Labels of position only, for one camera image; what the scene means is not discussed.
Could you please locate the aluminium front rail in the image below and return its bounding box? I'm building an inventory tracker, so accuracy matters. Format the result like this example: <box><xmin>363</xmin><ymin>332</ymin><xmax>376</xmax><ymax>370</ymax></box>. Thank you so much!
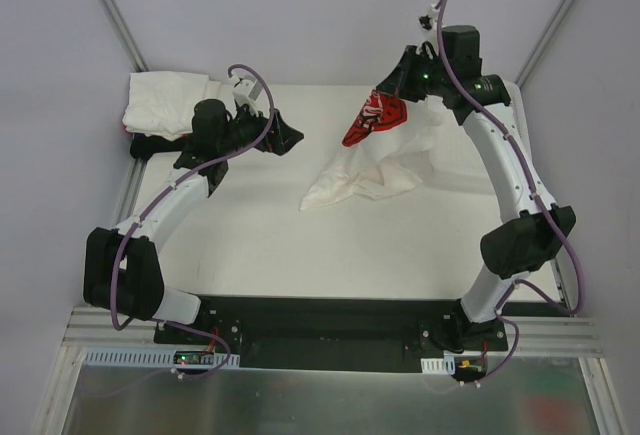
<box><xmin>62</xmin><ymin>308</ymin><xmax>604</xmax><ymax>358</ymax></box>

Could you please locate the aluminium frame post left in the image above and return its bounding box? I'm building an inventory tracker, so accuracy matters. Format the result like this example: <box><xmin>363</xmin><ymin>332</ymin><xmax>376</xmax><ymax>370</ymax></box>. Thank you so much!
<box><xmin>98</xmin><ymin>0</ymin><xmax>148</xmax><ymax>73</ymax></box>

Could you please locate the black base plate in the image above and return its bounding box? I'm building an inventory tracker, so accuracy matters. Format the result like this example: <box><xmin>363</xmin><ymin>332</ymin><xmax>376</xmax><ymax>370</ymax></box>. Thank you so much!
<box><xmin>153</xmin><ymin>296</ymin><xmax>508</xmax><ymax>373</ymax></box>

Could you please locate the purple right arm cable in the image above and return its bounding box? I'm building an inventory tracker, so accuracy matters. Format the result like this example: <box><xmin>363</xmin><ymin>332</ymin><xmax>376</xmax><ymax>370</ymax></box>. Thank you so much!
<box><xmin>434</xmin><ymin>0</ymin><xmax>584</xmax><ymax>379</ymax></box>

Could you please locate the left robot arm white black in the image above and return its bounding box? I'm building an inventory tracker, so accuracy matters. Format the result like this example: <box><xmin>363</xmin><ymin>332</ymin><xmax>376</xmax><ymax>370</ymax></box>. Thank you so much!
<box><xmin>83</xmin><ymin>99</ymin><xmax>304</xmax><ymax>344</ymax></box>

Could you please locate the aluminium frame post right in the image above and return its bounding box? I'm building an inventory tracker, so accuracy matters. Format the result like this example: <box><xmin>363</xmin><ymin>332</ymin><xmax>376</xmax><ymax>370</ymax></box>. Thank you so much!
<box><xmin>515</xmin><ymin>0</ymin><xmax>578</xmax><ymax>89</ymax></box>

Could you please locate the aluminium frame post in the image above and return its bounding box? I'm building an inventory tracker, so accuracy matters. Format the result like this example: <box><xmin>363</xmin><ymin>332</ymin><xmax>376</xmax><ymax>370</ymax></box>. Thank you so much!
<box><xmin>98</xmin><ymin>0</ymin><xmax>148</xmax><ymax>73</ymax></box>
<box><xmin>515</xmin><ymin>0</ymin><xmax>578</xmax><ymax>89</ymax></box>

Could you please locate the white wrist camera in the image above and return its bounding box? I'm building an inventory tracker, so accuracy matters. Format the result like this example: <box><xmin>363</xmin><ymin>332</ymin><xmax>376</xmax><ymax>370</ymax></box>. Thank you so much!
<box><xmin>228</xmin><ymin>75</ymin><xmax>263</xmax><ymax>107</ymax></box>
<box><xmin>418</xmin><ymin>1</ymin><xmax>442</xmax><ymax>37</ymax></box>

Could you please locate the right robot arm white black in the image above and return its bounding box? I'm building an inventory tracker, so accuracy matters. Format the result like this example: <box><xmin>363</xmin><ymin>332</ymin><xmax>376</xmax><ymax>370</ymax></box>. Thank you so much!
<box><xmin>376</xmin><ymin>16</ymin><xmax>576</xmax><ymax>350</ymax></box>

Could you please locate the folded white t shirt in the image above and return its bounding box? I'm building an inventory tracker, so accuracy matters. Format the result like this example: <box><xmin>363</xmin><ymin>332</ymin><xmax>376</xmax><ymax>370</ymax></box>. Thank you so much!
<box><xmin>122</xmin><ymin>71</ymin><xmax>221</xmax><ymax>141</ymax></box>

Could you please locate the folded black t shirt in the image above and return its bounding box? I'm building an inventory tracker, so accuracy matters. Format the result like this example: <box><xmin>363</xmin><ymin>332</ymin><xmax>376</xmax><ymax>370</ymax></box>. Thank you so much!
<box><xmin>129</xmin><ymin>134</ymin><xmax>190</xmax><ymax>161</ymax></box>

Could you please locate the aluminium side rail right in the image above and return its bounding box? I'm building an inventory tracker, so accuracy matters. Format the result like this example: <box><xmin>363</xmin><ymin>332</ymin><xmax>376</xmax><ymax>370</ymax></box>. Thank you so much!
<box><xmin>505</xmin><ymin>81</ymin><xmax>566</xmax><ymax>302</ymax></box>

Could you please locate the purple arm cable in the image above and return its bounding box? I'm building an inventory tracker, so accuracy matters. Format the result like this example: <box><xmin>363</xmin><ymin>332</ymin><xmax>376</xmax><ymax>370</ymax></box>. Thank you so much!
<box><xmin>434</xmin><ymin>0</ymin><xmax>584</xmax><ymax>379</ymax></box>
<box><xmin>112</xmin><ymin>62</ymin><xmax>277</xmax><ymax>331</ymax></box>

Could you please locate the white slotted cable duct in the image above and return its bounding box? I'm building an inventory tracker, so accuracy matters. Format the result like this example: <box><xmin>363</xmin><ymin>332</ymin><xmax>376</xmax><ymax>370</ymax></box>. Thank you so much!
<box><xmin>420</xmin><ymin>355</ymin><xmax>487</xmax><ymax>376</ymax></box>
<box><xmin>84</xmin><ymin>348</ymin><xmax>240</xmax><ymax>370</ymax></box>

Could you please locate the white slotted cable duct left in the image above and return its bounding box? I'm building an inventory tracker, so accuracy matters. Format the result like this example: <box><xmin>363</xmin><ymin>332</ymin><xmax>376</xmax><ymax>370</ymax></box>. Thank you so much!
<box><xmin>84</xmin><ymin>348</ymin><xmax>240</xmax><ymax>370</ymax></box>

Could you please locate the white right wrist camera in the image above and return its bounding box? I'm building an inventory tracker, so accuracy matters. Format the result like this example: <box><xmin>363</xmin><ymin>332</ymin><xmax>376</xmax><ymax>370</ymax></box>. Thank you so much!
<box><xmin>418</xmin><ymin>1</ymin><xmax>442</xmax><ymax>37</ymax></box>

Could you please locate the white slotted cable duct right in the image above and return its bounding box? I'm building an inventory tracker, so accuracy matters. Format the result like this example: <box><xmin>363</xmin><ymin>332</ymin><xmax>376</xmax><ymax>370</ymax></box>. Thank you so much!
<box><xmin>420</xmin><ymin>355</ymin><xmax>487</xmax><ymax>376</ymax></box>

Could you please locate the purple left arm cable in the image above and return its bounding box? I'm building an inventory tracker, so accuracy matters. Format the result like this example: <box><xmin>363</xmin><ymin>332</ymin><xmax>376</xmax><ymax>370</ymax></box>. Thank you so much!
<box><xmin>112</xmin><ymin>62</ymin><xmax>277</xmax><ymax>331</ymax></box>

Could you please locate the white t shirt red print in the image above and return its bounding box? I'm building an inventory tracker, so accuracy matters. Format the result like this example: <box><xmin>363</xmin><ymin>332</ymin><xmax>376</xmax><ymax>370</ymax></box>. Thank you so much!
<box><xmin>300</xmin><ymin>89</ymin><xmax>444</xmax><ymax>211</ymax></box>

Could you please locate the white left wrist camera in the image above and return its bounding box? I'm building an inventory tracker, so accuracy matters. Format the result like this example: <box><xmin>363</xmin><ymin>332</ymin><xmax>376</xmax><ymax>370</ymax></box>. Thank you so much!
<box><xmin>228</xmin><ymin>75</ymin><xmax>263</xmax><ymax>107</ymax></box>

